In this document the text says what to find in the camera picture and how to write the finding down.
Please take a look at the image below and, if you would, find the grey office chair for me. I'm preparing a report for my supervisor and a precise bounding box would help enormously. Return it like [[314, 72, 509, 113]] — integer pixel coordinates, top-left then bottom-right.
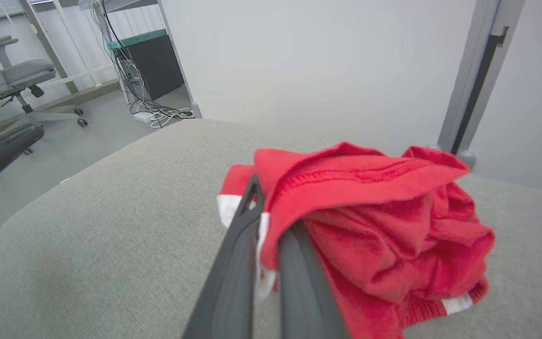
[[0, 35, 88, 129]]

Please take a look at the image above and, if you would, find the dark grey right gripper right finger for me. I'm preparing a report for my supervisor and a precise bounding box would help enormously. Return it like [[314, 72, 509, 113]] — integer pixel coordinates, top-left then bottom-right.
[[278, 221, 350, 339]]

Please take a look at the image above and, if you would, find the dark cabinet with teal top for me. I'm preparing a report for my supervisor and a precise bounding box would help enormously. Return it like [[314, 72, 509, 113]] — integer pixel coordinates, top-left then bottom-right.
[[106, 29, 186, 101]]

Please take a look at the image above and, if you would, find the grey cylindrical post cap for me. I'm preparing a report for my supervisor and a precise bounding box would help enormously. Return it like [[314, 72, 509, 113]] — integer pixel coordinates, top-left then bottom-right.
[[456, 150, 478, 171]]

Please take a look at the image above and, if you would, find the grey partition end frame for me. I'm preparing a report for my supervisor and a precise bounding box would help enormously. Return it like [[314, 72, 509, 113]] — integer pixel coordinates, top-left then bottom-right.
[[157, 0, 203, 119]]

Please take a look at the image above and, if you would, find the grey metal partition post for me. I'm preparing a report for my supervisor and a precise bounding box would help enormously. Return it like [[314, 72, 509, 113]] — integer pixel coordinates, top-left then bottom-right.
[[437, 0, 526, 156]]

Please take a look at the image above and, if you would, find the red garment with white bands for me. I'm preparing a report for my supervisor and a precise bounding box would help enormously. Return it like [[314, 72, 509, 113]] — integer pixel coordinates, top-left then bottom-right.
[[217, 141, 496, 339]]

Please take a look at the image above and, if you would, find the white metal desk frame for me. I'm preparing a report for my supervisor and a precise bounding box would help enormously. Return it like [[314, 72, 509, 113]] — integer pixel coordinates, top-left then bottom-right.
[[78, 0, 159, 105]]

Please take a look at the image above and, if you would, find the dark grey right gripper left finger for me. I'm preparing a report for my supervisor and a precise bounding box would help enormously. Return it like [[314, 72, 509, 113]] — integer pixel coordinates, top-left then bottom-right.
[[182, 174, 266, 339]]

